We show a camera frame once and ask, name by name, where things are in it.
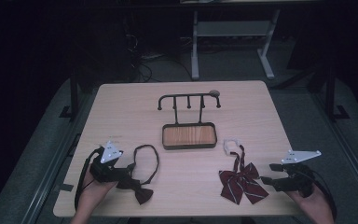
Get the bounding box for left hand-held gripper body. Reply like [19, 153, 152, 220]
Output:
[88, 140, 129, 185]

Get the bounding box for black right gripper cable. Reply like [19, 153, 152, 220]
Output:
[312, 178, 338, 219]

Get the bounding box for white metal desk frame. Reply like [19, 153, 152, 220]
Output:
[190, 8, 282, 81]

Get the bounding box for striped dark red bow tie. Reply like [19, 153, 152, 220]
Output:
[218, 138, 270, 206]

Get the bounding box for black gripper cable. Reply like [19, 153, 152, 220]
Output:
[74, 147, 104, 211]
[312, 178, 338, 219]

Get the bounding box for person's right hand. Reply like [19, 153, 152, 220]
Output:
[286, 182, 328, 213]

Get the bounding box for black floor cables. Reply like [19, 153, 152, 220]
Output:
[123, 31, 194, 83]

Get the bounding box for black metal stand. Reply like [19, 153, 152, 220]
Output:
[325, 63, 351, 121]
[59, 69, 82, 119]

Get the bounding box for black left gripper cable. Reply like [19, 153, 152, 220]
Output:
[74, 147, 104, 211]

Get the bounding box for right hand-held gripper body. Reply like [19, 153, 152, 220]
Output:
[279, 149, 323, 199]

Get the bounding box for black hook rack wooden base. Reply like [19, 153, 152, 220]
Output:
[157, 92, 222, 151]

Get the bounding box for person's left hand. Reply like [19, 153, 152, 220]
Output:
[81, 167, 117, 203]

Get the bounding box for grey tape strip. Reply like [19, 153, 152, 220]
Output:
[53, 183, 75, 193]

